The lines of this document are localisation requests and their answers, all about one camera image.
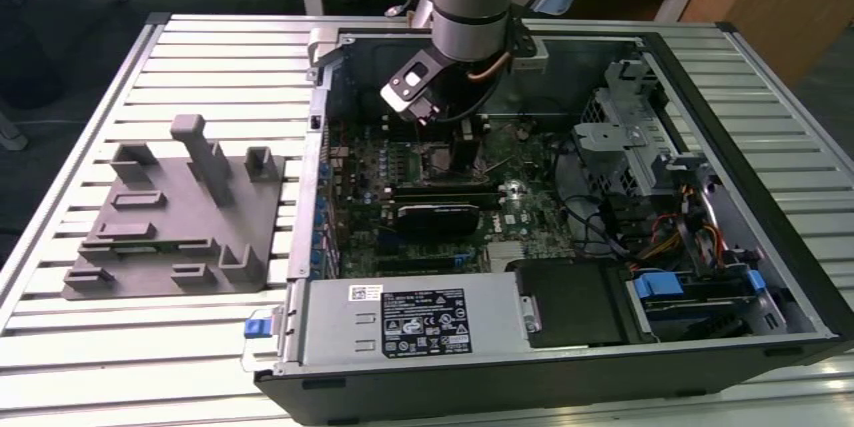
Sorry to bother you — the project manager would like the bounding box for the silver metal drive cage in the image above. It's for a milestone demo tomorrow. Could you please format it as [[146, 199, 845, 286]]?
[[570, 59, 709, 198]]

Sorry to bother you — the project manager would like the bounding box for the black expansion slot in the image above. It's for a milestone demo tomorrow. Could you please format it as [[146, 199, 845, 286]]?
[[374, 255, 457, 274]]

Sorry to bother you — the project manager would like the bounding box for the white chair base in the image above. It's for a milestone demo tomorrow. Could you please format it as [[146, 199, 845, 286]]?
[[0, 109, 30, 152]]

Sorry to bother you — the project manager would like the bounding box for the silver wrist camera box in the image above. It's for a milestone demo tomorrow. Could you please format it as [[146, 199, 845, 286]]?
[[378, 48, 447, 124]]

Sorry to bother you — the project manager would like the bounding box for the silver power supply unit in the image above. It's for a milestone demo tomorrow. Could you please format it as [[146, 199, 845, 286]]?
[[286, 276, 542, 366]]

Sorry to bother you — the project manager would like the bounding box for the small black graphics card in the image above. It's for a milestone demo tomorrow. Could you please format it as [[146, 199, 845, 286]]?
[[393, 201, 482, 238]]

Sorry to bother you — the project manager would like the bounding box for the coloured power wire bundle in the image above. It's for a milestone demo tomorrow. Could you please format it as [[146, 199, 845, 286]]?
[[637, 184, 733, 268]]

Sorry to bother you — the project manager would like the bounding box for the blue disk carrier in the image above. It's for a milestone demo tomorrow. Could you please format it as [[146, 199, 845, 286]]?
[[632, 270, 688, 302]]

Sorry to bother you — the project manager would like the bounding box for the black plastic shroud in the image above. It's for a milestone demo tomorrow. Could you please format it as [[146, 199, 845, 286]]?
[[505, 256, 660, 351]]

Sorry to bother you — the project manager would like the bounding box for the small silver heatsink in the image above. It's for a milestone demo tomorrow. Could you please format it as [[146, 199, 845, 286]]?
[[489, 241, 529, 273]]

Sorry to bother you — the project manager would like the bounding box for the green motherboard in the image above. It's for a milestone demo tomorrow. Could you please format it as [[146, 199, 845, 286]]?
[[326, 116, 582, 281]]

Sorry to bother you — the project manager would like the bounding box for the black PC case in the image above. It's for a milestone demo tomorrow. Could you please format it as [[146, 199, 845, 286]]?
[[251, 25, 854, 427]]

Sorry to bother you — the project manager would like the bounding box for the CPU socket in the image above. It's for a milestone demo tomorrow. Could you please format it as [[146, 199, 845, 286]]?
[[417, 142, 457, 184]]

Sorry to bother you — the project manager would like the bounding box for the grey parts rack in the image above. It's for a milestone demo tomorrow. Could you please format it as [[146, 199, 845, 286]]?
[[61, 114, 290, 302]]

